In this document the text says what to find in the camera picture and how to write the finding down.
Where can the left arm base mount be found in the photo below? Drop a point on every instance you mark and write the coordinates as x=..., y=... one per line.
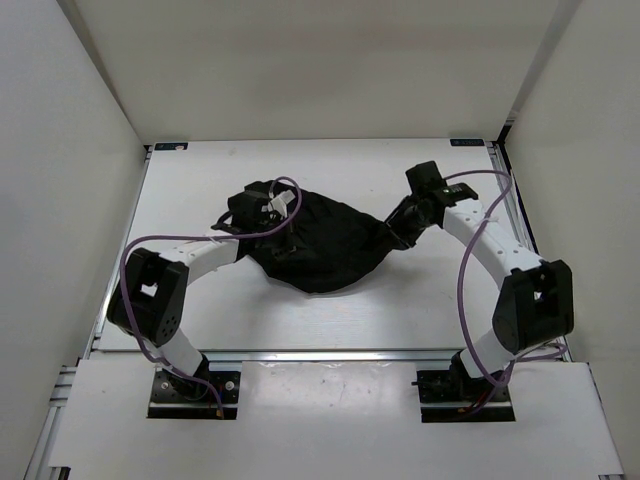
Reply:
x=172, y=397

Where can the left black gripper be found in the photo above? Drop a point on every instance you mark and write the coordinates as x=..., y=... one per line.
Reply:
x=281, y=218

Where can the right blue corner label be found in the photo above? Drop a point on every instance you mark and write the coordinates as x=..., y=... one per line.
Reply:
x=467, y=142

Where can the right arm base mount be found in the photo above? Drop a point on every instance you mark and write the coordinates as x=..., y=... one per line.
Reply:
x=444, y=398

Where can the left blue corner label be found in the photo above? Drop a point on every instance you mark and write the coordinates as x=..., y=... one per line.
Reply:
x=171, y=146

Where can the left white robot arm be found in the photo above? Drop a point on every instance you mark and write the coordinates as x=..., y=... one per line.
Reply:
x=156, y=270

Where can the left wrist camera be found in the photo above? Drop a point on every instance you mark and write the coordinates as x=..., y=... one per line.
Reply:
x=251, y=204

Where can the black skirt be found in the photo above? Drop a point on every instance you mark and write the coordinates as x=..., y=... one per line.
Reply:
x=328, y=245

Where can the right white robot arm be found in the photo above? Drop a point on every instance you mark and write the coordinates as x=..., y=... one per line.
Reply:
x=535, y=303

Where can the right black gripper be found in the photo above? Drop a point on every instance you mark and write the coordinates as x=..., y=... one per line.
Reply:
x=395, y=224

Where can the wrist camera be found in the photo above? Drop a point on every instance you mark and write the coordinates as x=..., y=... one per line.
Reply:
x=251, y=204
x=424, y=177

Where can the blue corner label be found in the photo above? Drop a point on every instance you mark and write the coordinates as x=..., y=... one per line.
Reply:
x=467, y=142
x=171, y=146

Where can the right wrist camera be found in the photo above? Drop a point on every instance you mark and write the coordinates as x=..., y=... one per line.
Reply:
x=424, y=177

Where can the white front cover panel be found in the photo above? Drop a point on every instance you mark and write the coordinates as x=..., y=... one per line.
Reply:
x=342, y=421

